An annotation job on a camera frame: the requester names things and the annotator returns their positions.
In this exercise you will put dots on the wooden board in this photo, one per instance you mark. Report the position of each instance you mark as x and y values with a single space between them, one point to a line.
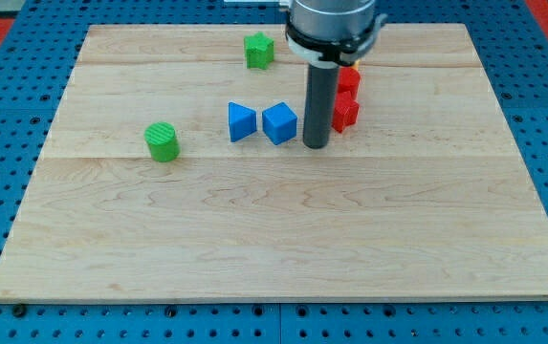
425 199

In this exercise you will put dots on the green cylinder block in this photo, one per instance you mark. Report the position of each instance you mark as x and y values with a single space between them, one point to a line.
162 141

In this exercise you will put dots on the red star block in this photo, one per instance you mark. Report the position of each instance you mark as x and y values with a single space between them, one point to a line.
346 111

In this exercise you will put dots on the black white tool mount ring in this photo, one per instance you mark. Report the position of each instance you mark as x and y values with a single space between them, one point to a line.
333 40

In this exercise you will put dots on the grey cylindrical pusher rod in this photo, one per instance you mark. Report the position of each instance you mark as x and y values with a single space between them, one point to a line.
321 92

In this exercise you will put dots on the blue cube block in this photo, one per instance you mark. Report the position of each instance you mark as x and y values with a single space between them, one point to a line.
279 123

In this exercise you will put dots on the red cylinder block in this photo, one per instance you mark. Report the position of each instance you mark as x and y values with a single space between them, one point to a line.
349 81

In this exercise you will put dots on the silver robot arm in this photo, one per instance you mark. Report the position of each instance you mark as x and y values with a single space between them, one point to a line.
310 8

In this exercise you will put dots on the blue triangle block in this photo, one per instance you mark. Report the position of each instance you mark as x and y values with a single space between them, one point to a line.
241 121

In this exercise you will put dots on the green star block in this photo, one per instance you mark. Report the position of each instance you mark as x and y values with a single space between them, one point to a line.
258 51

